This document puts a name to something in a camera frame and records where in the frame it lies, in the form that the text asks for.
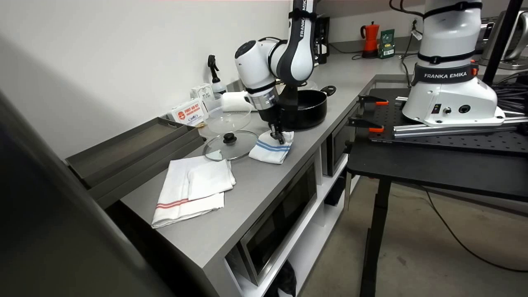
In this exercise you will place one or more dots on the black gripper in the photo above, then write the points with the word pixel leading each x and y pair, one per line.
pixel 273 115

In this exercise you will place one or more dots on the white towel with blue stripes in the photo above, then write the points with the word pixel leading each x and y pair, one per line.
pixel 269 150

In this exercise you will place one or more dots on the black cooking pot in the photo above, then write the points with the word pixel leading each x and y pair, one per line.
pixel 311 109

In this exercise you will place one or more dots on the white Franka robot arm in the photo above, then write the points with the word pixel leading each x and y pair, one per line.
pixel 274 59

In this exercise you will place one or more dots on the glass pot lid black knob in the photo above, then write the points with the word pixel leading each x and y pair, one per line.
pixel 231 143

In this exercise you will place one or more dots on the white paper towel roll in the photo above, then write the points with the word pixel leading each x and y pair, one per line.
pixel 233 102

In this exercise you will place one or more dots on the white towel with red stripes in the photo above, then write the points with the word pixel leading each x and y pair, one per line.
pixel 190 189

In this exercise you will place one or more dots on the red moka pot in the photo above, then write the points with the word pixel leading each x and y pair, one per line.
pixel 370 38

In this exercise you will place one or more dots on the stainless steel counter unit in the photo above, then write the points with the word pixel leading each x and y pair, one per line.
pixel 274 175

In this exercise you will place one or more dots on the black built-in appliance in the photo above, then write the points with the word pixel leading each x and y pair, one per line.
pixel 337 145

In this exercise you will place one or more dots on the spray bottle with black nozzle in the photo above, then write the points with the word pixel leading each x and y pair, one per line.
pixel 217 82

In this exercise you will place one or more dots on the clear plastic holder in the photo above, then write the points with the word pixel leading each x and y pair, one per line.
pixel 203 95

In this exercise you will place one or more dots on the black microwave oven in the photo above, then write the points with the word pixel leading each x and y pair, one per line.
pixel 281 219

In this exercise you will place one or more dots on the white card with red print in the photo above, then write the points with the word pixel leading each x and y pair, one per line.
pixel 190 112

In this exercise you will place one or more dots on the black clamp with orange tip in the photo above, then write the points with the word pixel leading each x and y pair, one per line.
pixel 367 125
pixel 373 100

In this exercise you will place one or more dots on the black coffee machine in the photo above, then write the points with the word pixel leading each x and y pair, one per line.
pixel 324 38

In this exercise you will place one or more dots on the green box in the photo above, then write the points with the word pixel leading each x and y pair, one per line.
pixel 387 43

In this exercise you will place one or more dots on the black bag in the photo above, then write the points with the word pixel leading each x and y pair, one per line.
pixel 286 280

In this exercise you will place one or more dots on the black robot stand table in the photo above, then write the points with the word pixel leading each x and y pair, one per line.
pixel 429 165

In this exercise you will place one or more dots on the black slanted pole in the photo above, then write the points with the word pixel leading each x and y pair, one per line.
pixel 504 38

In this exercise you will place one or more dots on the dark blurred foreground panel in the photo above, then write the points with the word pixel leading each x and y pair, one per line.
pixel 43 231

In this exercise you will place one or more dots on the aluminium mounting rail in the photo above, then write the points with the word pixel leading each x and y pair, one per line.
pixel 456 127

